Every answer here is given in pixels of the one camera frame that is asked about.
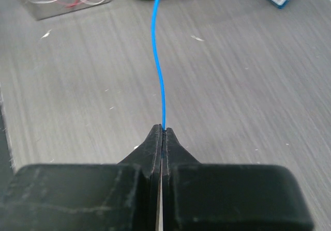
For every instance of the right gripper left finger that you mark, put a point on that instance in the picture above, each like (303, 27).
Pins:
(122, 196)

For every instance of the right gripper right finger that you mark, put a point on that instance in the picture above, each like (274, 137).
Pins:
(198, 196)

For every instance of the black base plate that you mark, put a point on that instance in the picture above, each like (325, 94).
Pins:
(6, 171)

